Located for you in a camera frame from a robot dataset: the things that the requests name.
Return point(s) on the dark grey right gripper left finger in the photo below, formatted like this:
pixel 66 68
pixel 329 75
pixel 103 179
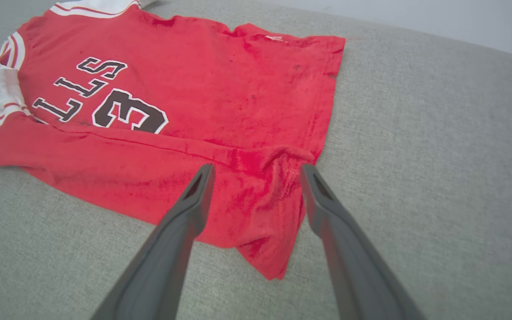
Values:
pixel 162 266

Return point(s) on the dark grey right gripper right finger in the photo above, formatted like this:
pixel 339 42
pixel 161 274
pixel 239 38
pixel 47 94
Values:
pixel 354 266

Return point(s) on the grey fabric sofa seat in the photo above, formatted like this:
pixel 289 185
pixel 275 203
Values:
pixel 438 155

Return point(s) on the red and white jersey shirt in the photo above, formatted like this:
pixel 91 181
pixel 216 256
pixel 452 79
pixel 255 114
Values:
pixel 216 89

